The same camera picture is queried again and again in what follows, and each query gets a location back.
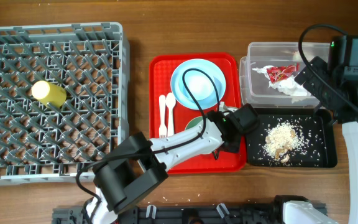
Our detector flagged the white napkin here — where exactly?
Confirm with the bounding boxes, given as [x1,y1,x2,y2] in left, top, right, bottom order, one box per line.
[268,76,311,103]

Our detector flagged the red snack wrapper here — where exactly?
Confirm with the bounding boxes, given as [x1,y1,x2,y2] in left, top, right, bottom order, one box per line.
[267,63,300,84]

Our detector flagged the green bowl with rice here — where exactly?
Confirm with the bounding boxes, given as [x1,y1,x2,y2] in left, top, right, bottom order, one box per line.
[185,116,203,130]

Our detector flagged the light blue plate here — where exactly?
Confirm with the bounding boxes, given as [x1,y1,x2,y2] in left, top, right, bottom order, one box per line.
[171,58,226,110]

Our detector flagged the light blue bowl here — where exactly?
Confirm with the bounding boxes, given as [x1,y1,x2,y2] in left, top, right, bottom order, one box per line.
[185,67,223,102]

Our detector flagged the white plastic fork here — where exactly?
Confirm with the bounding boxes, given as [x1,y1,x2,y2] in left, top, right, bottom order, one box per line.
[158,95,167,138]

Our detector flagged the white plastic spoon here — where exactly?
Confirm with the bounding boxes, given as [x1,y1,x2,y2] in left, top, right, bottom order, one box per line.
[166,93,176,136]

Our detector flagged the yellow plastic cup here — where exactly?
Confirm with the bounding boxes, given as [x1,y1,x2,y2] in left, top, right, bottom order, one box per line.
[31,81,67,108]

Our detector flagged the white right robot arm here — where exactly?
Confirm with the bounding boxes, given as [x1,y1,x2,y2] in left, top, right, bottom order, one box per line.
[295,35,358,223]

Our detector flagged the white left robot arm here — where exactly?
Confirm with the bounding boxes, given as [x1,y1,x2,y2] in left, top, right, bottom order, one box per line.
[83,104,259,223]

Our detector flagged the grey dishwasher rack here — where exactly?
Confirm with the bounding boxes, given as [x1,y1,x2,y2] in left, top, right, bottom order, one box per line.
[0,22,130,185]

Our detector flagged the clear plastic bin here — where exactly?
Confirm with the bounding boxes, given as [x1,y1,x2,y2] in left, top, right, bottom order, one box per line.
[239,42,319,108]

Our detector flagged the pile of rice and scraps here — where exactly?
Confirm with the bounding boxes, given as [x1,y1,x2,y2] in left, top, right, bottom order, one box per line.
[249,115,327,167]

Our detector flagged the black plastic tray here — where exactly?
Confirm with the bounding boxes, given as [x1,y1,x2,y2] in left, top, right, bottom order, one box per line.
[246,108,337,168]

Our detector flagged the red plastic tray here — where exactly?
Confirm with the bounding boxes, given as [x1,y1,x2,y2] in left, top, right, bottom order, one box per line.
[149,53,247,175]

